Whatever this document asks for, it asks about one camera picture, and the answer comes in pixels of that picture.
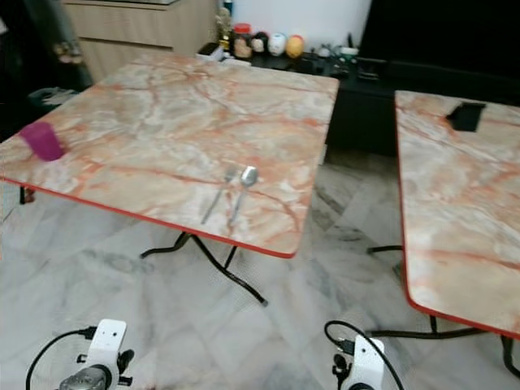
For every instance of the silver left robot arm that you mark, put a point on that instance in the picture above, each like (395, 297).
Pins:
(89, 380)

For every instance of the silver metal fork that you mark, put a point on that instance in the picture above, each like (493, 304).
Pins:
(218, 197)

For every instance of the marble folding table red edge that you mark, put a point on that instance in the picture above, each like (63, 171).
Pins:
(463, 219)
(195, 122)

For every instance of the silver metal spoon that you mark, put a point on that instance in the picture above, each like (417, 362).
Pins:
(244, 188)

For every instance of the purple plastic cup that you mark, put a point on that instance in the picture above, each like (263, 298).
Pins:
(42, 141)

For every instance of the small black box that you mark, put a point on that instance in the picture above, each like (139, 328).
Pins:
(466, 117)

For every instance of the yellow round figurine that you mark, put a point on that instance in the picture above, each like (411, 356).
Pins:
(295, 46)

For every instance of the white round figurine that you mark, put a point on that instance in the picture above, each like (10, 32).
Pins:
(277, 45)

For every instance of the light wooden cabinet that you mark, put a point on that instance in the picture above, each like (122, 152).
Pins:
(138, 28)

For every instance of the dark round figurine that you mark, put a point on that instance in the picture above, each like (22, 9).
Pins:
(261, 43)

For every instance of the red lidded jar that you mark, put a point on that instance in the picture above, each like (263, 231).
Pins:
(241, 44)

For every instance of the small golden trophy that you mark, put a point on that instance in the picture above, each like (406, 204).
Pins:
(224, 29)

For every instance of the black flat television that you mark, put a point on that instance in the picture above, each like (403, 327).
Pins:
(439, 26)

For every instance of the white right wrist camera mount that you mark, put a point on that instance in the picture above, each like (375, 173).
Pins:
(366, 364)

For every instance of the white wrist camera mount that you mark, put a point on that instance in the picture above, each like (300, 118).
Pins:
(106, 341)
(366, 364)

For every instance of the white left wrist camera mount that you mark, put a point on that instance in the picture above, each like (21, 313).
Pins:
(106, 341)

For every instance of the black metal table leg frame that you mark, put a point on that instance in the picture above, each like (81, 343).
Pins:
(223, 268)
(432, 325)

